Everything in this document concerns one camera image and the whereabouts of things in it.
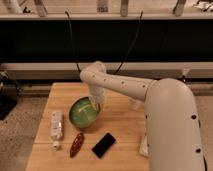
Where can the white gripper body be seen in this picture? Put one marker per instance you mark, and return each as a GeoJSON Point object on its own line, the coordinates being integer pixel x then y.
{"type": "Point", "coordinates": [97, 94]}

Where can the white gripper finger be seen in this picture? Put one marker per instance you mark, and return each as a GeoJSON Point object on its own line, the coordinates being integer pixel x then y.
{"type": "Point", "coordinates": [96, 106]}

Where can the green ceramic bowl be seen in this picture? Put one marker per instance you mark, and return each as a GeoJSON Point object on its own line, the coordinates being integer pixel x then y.
{"type": "Point", "coordinates": [82, 114]}

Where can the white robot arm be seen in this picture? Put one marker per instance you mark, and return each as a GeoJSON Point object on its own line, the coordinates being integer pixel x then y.
{"type": "Point", "coordinates": [172, 121]}

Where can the white paper cup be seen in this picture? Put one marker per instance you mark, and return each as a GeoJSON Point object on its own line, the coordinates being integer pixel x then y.
{"type": "Point", "coordinates": [134, 104]}

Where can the black smartphone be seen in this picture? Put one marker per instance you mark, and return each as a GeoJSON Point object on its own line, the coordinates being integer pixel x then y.
{"type": "Point", "coordinates": [103, 145]}

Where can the white tube bottle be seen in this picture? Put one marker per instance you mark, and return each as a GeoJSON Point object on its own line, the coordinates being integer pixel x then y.
{"type": "Point", "coordinates": [56, 128]}

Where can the red brown chili pepper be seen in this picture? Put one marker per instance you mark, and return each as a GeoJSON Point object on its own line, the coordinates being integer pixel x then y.
{"type": "Point", "coordinates": [77, 144]}

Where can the white small box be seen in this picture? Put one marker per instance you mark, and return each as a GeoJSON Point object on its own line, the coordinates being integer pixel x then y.
{"type": "Point", "coordinates": [143, 150]}

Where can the black object at left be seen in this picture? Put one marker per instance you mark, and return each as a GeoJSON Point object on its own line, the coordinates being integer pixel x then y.
{"type": "Point", "coordinates": [9, 92]}

